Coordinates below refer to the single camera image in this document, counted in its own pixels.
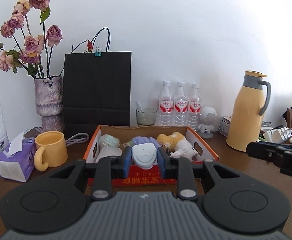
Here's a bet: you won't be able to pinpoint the green wrapped bundle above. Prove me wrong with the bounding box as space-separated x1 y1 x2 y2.
98 134 121 148

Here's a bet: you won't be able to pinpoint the clear glass cup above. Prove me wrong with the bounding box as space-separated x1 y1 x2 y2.
136 107 157 126

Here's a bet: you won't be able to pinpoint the clear plastic container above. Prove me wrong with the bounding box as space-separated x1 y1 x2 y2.
95 147 122 163

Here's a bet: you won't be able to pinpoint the black paper bag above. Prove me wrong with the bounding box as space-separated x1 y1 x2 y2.
63 51 131 137

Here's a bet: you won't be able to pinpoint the yellow thermos jug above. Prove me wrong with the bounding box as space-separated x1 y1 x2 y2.
226 70 271 152

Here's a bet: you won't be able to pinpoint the white power strip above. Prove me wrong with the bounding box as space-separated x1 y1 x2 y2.
263 127 292 144

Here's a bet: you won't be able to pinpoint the white plastic device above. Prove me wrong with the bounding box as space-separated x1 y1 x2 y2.
132 142 157 170

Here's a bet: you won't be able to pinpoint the white tissue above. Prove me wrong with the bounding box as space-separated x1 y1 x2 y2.
170 149 194 160

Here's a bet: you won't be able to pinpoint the grey cable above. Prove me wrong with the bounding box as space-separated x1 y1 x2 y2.
64 132 90 147

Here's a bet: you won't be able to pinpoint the yellow ceramic mug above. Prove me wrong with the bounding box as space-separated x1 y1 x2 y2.
34 131 68 172

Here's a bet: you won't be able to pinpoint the right water bottle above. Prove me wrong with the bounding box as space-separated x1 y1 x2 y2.
187 83 201 130

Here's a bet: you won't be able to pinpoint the purple knitted pouch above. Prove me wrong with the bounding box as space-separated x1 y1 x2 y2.
131 136 161 149

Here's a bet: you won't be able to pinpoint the purple textured vase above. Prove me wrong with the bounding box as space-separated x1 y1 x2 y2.
34 76 64 132

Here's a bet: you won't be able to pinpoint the white robot figurine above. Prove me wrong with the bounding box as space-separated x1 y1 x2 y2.
198 106 218 138

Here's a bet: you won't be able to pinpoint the orange white plush toy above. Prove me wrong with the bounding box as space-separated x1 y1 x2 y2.
157 132 196 161

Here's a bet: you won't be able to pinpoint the purple tissue pack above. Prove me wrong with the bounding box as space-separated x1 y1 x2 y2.
0 131 37 183

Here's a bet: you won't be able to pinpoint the dried pink flowers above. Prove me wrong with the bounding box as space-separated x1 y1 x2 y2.
0 0 63 79

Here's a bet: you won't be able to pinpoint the red cardboard box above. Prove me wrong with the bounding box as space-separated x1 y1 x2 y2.
84 125 219 187

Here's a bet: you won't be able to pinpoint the water bottle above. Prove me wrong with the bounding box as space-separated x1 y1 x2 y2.
187 83 201 130
157 81 174 126
173 82 188 126

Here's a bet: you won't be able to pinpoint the left water bottle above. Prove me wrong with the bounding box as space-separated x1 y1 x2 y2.
157 81 174 126

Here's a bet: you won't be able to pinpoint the middle water bottle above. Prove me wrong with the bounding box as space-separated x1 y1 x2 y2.
173 82 188 126

